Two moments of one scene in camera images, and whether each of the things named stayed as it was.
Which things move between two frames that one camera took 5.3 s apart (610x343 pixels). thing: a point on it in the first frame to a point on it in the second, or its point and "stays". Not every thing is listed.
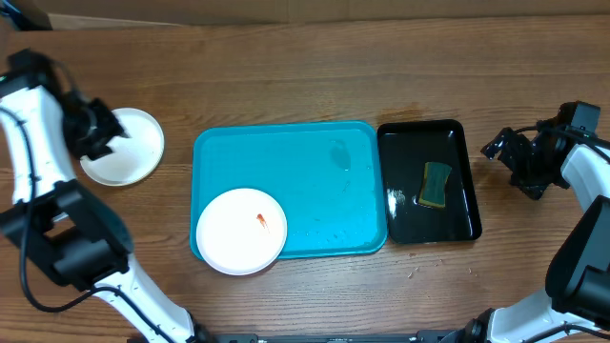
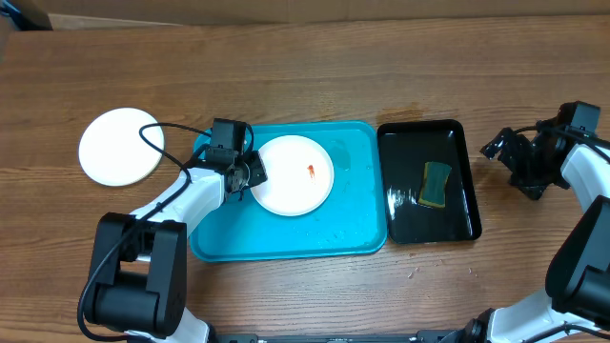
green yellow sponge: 435,177 stays
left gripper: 111,130 to 260,173
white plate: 241,232 to 299,176
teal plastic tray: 327,177 stays
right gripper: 521,148 stays
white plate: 132,159 stays
